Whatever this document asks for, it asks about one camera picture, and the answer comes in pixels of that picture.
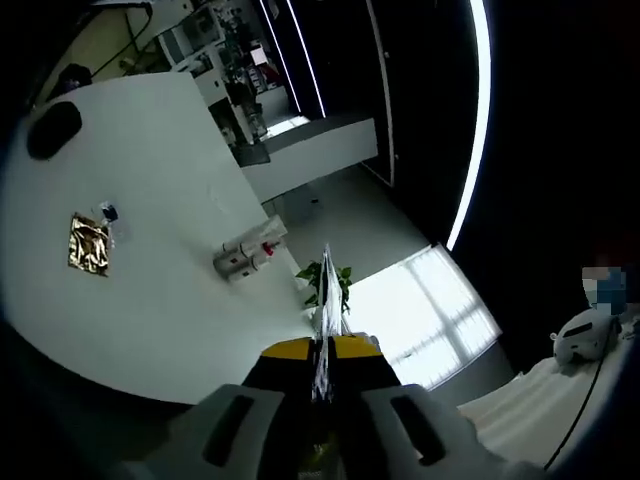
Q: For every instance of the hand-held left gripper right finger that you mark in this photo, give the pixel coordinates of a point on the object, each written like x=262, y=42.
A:
x=365, y=380

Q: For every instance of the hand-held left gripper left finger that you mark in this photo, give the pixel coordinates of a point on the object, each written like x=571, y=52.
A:
x=280, y=385

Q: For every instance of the green black skincare sachet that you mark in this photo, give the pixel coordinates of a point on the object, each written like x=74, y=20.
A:
x=327, y=300

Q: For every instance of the white skincare bottle clear cap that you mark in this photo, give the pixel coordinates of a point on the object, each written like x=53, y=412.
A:
x=235, y=267

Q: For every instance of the white skincare tube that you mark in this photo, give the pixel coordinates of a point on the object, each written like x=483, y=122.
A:
x=265, y=231

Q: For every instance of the clear skincare sachet blue label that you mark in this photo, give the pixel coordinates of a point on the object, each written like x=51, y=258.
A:
x=112, y=222

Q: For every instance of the gold foil skincare sachet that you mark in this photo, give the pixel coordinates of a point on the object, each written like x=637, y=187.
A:
x=89, y=245

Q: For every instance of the green potted plant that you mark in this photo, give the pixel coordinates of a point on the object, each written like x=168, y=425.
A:
x=307, y=272

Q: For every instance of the person's white shirt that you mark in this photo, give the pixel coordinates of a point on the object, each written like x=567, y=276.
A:
x=525, y=410

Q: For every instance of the curved ceiling light strip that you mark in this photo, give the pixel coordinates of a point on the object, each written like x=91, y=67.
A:
x=481, y=130

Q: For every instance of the black chair armrest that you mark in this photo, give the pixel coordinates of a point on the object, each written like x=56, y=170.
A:
x=52, y=130

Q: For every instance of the background office desks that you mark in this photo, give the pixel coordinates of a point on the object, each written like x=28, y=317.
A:
x=200, y=30

